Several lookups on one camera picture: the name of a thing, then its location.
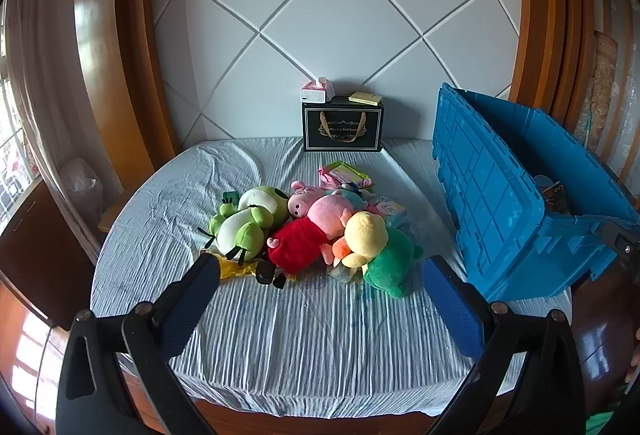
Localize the dark wooden nightstand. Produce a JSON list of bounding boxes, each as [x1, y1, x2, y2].
[[0, 180, 97, 331]]

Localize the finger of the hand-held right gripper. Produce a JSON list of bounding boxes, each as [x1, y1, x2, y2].
[[602, 220, 640, 268]]

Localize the white curtain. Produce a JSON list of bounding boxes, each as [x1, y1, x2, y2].
[[0, 0, 91, 266]]

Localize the yellow duck plush green hood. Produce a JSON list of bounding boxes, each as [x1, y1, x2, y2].
[[327, 211, 425, 300]]

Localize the small pig plush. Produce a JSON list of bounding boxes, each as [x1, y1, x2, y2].
[[287, 180, 368, 218]]

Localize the blue plastic storage crate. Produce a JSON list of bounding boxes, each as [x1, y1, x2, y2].
[[431, 83, 640, 301]]

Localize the black gift bag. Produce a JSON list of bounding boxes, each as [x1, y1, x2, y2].
[[301, 96, 385, 152]]

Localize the dark printed packet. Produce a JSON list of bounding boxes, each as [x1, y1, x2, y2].
[[532, 175, 571, 216]]

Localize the white pink tissue packet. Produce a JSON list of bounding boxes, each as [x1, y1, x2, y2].
[[372, 196, 408, 228]]

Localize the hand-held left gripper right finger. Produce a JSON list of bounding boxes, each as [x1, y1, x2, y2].
[[422, 255, 586, 435]]

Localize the pink white tissue box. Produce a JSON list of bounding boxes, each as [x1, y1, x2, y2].
[[300, 76, 335, 104]]

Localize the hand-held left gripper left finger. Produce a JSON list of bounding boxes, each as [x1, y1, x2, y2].
[[56, 254, 222, 435]]

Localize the pig plush with red dress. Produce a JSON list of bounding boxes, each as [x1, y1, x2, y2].
[[255, 195, 353, 288]]

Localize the wooden bed frame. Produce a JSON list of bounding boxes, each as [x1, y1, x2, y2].
[[74, 0, 621, 435]]

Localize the green cloth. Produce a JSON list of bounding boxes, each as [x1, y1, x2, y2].
[[582, 410, 618, 435]]

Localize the striped light blue bed sheet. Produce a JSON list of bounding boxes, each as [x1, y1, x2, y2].
[[90, 137, 573, 418]]

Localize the pink green wipes packet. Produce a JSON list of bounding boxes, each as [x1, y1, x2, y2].
[[317, 160, 375, 190]]

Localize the yellow toy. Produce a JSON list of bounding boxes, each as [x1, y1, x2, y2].
[[210, 252, 261, 281]]

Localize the green frog plush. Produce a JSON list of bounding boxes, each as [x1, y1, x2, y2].
[[197, 185, 291, 266]]

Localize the patterned rolled carpet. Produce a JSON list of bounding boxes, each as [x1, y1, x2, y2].
[[575, 32, 621, 150]]

